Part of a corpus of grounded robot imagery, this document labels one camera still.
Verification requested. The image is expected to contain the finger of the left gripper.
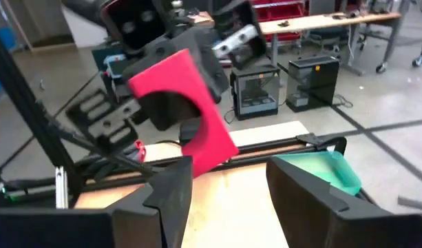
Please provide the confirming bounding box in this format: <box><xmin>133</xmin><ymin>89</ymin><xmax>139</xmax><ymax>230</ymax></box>
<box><xmin>122</xmin><ymin>33</ymin><xmax>187</xmax><ymax>85</ymax></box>
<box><xmin>176</xmin><ymin>25</ymin><xmax>231</xmax><ymax>105</ymax></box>

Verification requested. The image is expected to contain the black aluminium table frame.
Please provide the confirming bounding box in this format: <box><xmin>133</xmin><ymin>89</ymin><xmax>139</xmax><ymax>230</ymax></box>
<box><xmin>0</xmin><ymin>23</ymin><xmax>348</xmax><ymax>211</ymax></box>

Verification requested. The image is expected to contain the teal plastic bin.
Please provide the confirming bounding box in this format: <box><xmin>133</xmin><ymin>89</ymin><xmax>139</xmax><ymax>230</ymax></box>
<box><xmin>275</xmin><ymin>150</ymin><xmax>363</xmax><ymax>197</ymax></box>

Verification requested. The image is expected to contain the wooden cabinet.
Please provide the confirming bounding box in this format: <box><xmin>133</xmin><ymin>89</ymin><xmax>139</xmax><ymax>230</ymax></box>
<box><xmin>3</xmin><ymin>0</ymin><xmax>76</xmax><ymax>53</ymax></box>

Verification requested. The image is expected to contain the blue screen device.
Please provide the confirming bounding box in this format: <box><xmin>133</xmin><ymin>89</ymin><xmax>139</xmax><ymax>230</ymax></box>
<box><xmin>91</xmin><ymin>43</ymin><xmax>131</xmax><ymax>79</ymax></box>

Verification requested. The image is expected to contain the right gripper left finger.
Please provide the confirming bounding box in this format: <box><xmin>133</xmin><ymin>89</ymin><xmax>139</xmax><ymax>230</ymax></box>
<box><xmin>0</xmin><ymin>156</ymin><xmax>194</xmax><ymax>248</ymax></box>

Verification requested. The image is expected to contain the silver metal bracket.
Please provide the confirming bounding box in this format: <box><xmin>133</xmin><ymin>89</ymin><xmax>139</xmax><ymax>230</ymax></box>
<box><xmin>54</xmin><ymin>166</ymin><xmax>70</xmax><ymax>210</ymax></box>

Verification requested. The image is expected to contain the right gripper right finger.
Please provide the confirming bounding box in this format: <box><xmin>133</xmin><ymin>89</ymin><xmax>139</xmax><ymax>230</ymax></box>
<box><xmin>265</xmin><ymin>156</ymin><xmax>422</xmax><ymax>248</ymax></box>

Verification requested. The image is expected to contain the blue container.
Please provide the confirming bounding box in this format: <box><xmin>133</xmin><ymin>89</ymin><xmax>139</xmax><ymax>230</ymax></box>
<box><xmin>0</xmin><ymin>25</ymin><xmax>18</xmax><ymax>104</ymax></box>

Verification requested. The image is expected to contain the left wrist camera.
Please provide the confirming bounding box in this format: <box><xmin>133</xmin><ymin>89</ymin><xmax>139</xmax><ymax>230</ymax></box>
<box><xmin>105</xmin><ymin>0</ymin><xmax>167</xmax><ymax>51</ymax></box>

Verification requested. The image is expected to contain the wooden top desk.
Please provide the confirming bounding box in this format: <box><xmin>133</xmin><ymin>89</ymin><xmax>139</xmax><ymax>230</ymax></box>
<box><xmin>257</xmin><ymin>11</ymin><xmax>404</xmax><ymax>75</ymax></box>

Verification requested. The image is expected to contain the red wooden arch block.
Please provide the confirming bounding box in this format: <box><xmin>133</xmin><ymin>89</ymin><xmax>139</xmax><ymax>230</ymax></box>
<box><xmin>127</xmin><ymin>48</ymin><xmax>240</xmax><ymax>178</ymax></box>

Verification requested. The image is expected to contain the red storage bin rack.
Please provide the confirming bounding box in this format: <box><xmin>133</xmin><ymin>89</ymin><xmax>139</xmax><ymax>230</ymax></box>
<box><xmin>250</xmin><ymin>0</ymin><xmax>310</xmax><ymax>43</ymax></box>

